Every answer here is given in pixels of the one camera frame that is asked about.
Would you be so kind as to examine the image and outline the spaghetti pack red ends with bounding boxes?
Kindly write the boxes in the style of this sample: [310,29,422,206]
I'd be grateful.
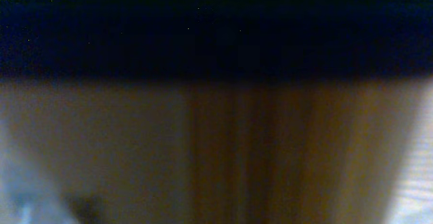
[1,79,432,223]

